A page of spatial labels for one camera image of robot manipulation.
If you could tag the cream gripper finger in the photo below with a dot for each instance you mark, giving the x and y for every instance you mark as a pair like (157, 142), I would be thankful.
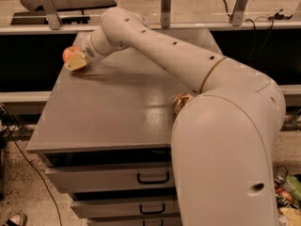
(75, 61)

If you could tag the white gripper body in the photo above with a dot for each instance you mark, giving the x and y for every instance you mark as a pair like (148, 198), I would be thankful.
(87, 50)

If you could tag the red apple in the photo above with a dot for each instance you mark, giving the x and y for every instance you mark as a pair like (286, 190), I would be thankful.
(69, 52)

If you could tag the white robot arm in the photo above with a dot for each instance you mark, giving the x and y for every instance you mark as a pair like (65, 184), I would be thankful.
(221, 140)

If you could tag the orange soda can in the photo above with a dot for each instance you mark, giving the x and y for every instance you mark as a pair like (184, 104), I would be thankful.
(180, 101)

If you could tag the grey drawer cabinet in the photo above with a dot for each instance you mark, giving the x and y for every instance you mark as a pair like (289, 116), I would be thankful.
(104, 136)

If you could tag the shoe on floor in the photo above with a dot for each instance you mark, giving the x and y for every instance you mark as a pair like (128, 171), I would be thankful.
(18, 219)

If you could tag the red snack bag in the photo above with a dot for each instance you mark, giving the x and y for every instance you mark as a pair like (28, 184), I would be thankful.
(284, 194)

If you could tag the green snack bag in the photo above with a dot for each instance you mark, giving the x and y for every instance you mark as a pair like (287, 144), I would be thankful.
(293, 186)

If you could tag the wire basket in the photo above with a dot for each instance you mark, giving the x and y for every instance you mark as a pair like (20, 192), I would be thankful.
(280, 174)

